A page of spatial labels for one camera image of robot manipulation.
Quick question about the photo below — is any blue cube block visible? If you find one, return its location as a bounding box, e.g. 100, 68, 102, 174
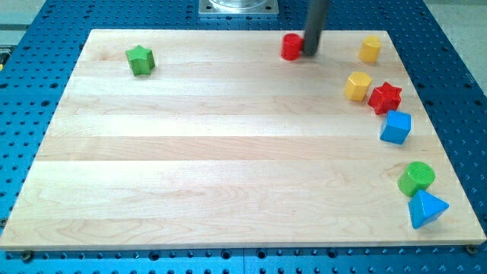
380, 110, 412, 145

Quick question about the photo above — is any gray cylindrical pusher rod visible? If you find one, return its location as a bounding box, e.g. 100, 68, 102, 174
302, 0, 330, 56

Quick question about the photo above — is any yellow hexagon block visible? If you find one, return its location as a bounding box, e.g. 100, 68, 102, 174
345, 72, 373, 101

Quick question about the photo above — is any yellow heart block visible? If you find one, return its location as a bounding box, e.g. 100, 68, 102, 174
358, 35, 382, 62

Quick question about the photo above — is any red star block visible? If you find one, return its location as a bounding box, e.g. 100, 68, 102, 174
368, 81, 402, 115

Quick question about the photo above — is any blue triangle block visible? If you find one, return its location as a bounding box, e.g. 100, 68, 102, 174
408, 190, 450, 229

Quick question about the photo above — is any green cylinder block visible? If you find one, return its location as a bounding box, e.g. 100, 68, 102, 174
397, 161, 436, 197

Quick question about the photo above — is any green star block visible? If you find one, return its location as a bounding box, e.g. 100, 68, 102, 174
126, 45, 155, 76

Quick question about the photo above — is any red cylinder block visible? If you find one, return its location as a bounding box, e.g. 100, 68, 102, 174
281, 33, 304, 61

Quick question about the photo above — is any blue perforated table plate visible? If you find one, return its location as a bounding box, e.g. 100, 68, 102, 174
1, 1, 486, 273

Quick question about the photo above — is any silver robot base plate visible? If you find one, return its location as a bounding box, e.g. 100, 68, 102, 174
199, 0, 279, 15

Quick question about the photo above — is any wooden board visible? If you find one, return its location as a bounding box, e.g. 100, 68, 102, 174
1, 29, 485, 250

